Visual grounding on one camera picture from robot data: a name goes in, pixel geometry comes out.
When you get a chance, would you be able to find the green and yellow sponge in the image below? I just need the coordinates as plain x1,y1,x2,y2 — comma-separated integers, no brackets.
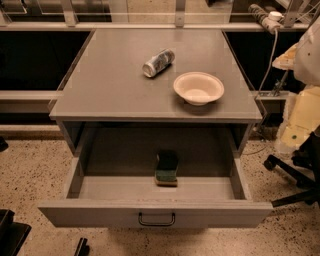
155,150,179,187

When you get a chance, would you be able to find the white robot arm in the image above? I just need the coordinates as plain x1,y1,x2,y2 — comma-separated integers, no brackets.
272,17,320,148

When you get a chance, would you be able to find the grey drawer cabinet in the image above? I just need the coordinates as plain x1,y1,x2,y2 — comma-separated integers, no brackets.
50,29,262,153

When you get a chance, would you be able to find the open grey top drawer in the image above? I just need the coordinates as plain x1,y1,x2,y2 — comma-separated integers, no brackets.
38,126,272,228

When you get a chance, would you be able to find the white paper bowl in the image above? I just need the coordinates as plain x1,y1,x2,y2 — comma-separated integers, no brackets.
173,72,224,106

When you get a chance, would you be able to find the silver drink can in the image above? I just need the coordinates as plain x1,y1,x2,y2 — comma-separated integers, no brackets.
142,49,175,78

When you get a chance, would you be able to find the small black floor object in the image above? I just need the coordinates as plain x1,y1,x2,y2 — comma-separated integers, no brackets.
74,238,90,256

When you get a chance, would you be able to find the black office chair base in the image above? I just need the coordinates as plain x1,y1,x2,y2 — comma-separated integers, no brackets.
263,132,320,207

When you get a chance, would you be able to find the white power strip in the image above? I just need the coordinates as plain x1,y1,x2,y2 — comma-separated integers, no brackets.
248,4,281,34

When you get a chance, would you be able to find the black object bottom left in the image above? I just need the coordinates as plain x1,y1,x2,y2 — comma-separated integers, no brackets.
0,209,31,256

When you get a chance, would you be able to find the black drawer handle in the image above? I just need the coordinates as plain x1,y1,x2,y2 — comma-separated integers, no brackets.
138,212,176,227

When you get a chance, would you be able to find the white power cable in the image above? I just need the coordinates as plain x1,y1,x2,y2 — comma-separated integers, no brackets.
256,28,279,98

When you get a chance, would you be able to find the metal railing frame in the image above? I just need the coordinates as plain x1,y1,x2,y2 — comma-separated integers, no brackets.
0,0,320,30

